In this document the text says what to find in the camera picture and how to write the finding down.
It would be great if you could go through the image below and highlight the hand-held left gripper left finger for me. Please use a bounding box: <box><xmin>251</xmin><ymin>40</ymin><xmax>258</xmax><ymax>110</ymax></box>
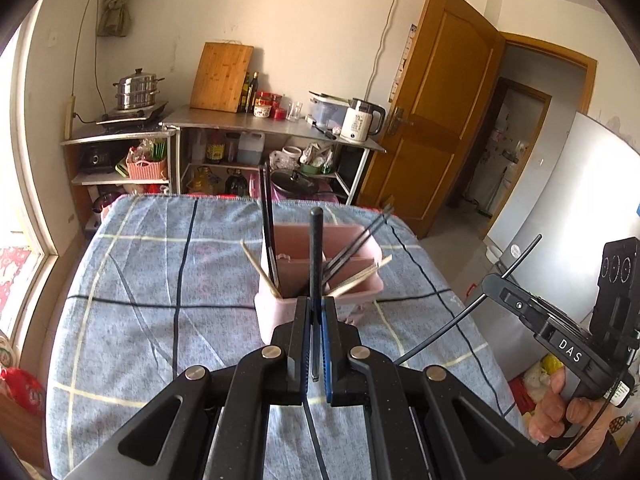
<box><xmin>65</xmin><ymin>296</ymin><xmax>309</xmax><ymax>480</ymax></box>

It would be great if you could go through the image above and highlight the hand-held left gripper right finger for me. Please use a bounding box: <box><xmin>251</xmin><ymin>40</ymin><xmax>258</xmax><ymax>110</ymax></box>
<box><xmin>321</xmin><ymin>296</ymin><xmax>573</xmax><ymax>480</ymax></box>

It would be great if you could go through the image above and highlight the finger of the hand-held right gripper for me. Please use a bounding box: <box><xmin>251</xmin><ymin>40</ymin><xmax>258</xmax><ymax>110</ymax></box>
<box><xmin>500</xmin><ymin>279</ymin><xmax>589</xmax><ymax>337</ymax></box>
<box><xmin>481</xmin><ymin>273</ymin><xmax>549</xmax><ymax>337</ymax></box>

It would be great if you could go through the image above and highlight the pink utensil basket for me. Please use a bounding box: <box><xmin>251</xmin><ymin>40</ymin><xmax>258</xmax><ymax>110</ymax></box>
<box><xmin>254</xmin><ymin>224</ymin><xmax>385</xmax><ymax>343</ymax></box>

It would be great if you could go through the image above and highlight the person's right forearm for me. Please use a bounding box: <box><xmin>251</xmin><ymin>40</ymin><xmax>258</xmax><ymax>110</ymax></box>
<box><xmin>570</xmin><ymin>435</ymin><xmax>626</xmax><ymax>480</ymax></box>

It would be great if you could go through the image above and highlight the person's right hand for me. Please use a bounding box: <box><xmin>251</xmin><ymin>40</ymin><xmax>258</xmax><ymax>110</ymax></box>
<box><xmin>529</xmin><ymin>366</ymin><xmax>617</xmax><ymax>467</ymax></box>

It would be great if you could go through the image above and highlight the white refrigerator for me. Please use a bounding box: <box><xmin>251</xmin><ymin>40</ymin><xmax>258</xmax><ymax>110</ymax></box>
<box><xmin>487</xmin><ymin>111</ymin><xmax>640</xmax><ymax>381</ymax></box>

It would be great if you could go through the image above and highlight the blue plaid bedsheet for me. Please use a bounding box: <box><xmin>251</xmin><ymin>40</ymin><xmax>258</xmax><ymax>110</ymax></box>
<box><xmin>46</xmin><ymin>194</ymin><xmax>516</xmax><ymax>480</ymax></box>

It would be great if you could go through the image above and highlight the pan with glass lid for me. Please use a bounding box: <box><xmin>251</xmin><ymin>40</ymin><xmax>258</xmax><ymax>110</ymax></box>
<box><xmin>272</xmin><ymin>169</ymin><xmax>321</xmax><ymax>201</ymax></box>

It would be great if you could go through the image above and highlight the wooden door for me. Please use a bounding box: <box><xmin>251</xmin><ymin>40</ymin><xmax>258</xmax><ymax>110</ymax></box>
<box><xmin>357</xmin><ymin>0</ymin><xmax>506</xmax><ymax>240</ymax></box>

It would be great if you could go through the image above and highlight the yellow cooking oil bottle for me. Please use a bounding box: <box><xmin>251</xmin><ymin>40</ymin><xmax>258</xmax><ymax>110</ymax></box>
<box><xmin>190</xmin><ymin>166</ymin><xmax>216</xmax><ymax>195</ymax></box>

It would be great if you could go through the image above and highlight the clear plastic jug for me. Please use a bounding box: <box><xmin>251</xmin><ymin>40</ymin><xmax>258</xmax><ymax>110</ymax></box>
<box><xmin>236</xmin><ymin>132</ymin><xmax>265</xmax><ymax>165</ymax></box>

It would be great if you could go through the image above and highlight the soy sauce bottle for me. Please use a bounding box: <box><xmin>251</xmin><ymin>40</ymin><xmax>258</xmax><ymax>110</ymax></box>
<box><xmin>206</xmin><ymin>132</ymin><xmax>226</xmax><ymax>163</ymax></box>

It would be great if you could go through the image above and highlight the kitchen knife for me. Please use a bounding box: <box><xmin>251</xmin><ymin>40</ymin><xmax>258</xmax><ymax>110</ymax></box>
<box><xmin>306</xmin><ymin>115</ymin><xmax>338</xmax><ymax>140</ymax></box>

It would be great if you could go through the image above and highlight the white electric kettle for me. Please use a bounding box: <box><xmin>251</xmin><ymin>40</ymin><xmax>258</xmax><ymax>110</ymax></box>
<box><xmin>340</xmin><ymin>97</ymin><xmax>387</xmax><ymax>143</ymax></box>

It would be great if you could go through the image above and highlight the stainless steel table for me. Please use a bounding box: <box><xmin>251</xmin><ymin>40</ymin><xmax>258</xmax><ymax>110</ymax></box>
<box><xmin>161</xmin><ymin>105</ymin><xmax>387</xmax><ymax>206</ymax></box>

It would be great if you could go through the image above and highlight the clear plastic container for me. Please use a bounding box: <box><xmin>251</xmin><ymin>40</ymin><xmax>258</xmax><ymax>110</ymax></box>
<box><xmin>308</xmin><ymin>91</ymin><xmax>351</xmax><ymax>130</ymax></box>

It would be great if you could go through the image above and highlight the small pink storage basket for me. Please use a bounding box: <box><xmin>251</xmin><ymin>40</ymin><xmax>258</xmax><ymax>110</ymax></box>
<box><xmin>125</xmin><ymin>152</ymin><xmax>168</xmax><ymax>181</ymax></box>

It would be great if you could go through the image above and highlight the red plastic bag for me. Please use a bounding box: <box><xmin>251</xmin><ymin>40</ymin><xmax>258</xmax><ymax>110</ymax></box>
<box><xmin>0</xmin><ymin>366</ymin><xmax>46</xmax><ymax>418</ymax></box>

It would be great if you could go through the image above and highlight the wooden cutting board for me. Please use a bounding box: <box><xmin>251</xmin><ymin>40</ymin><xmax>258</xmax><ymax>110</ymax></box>
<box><xmin>189</xmin><ymin>41</ymin><xmax>254</xmax><ymax>113</ymax></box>

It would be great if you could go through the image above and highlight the induction cooker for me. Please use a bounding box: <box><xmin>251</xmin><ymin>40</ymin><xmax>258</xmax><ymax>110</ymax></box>
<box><xmin>95</xmin><ymin>101</ymin><xmax>169</xmax><ymax>126</ymax></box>

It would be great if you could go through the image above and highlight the steel steamer pot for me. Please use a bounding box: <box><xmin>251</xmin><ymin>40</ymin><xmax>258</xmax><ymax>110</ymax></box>
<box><xmin>112</xmin><ymin>67</ymin><xmax>165</xmax><ymax>111</ymax></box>

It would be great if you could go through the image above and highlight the metal door handle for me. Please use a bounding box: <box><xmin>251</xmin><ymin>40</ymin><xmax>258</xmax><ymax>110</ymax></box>
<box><xmin>382</xmin><ymin>106</ymin><xmax>415</xmax><ymax>136</ymax></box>

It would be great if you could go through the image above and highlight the wooden door frame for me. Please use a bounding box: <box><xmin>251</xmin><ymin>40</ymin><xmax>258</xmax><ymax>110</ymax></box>
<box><xmin>500</xmin><ymin>31</ymin><xmax>598</xmax><ymax>241</ymax></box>

